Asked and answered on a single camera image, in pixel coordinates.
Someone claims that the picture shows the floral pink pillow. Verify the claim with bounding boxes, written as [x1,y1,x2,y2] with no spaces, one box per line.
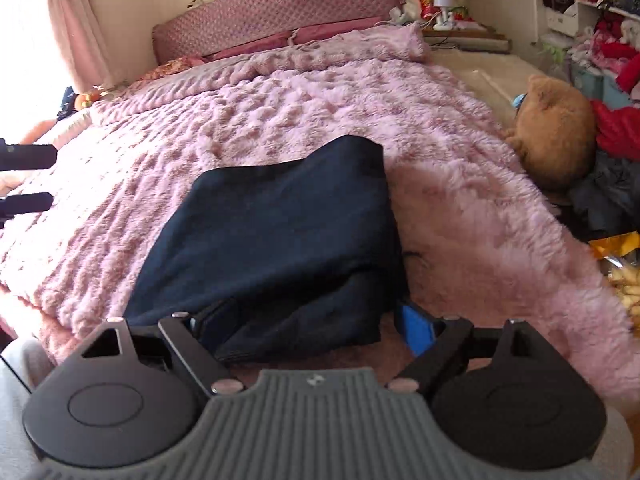
[139,56,206,82]

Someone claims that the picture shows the small white table lamp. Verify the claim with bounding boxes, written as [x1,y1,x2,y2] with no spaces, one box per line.
[433,0,456,32]

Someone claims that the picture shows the yellow snack bag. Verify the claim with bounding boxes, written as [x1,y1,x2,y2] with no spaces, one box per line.
[588,231,640,338]

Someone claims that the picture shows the brown plush teddy bear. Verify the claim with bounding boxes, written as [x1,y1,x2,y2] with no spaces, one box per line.
[504,75,597,192]

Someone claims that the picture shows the red snack packet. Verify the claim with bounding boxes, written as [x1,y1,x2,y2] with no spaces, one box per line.
[418,0,439,21]

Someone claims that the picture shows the pink quilted headboard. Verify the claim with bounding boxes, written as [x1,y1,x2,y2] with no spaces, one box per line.
[152,0,406,64]

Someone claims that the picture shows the orange plush toy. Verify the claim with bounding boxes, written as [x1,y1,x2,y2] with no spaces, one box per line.
[74,88,104,112]

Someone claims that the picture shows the dark pink long pillow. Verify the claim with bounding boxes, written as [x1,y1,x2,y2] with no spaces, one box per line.
[204,16,383,62]

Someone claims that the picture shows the pink fluffy blanket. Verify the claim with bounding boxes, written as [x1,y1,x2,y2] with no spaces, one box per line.
[1,26,639,408]

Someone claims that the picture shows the red clothing pile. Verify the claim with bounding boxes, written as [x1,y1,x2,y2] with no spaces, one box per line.
[591,55,639,162]

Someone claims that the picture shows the pink window curtain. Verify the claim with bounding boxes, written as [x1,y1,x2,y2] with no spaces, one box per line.
[48,0,116,93]

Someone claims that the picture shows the dark navy pants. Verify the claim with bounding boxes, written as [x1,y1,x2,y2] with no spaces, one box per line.
[125,136,408,363]

